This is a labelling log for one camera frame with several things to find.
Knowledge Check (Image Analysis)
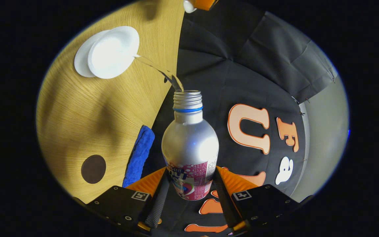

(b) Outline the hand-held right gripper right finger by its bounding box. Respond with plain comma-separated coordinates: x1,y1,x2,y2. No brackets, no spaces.
213,166,313,235

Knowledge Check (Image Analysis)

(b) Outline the blue towel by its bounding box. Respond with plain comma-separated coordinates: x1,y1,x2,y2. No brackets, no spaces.
122,125,155,188

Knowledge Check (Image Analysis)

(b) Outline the silver water bottle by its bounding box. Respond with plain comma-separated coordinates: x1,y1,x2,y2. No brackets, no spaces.
161,90,219,200

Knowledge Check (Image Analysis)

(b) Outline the white saucer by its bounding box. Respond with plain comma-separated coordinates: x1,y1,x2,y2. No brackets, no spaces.
74,30,111,78

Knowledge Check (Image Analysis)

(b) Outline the white teacup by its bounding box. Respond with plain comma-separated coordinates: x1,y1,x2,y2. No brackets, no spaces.
88,26,140,79

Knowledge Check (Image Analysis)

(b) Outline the clear water stream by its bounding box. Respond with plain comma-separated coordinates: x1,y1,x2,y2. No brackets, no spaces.
134,54,184,92

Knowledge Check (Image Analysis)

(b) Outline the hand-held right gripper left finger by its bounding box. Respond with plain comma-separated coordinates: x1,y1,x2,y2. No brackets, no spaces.
86,166,172,234

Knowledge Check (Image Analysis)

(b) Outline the dark brown round coaster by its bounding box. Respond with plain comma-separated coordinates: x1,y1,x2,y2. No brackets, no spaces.
81,155,107,184

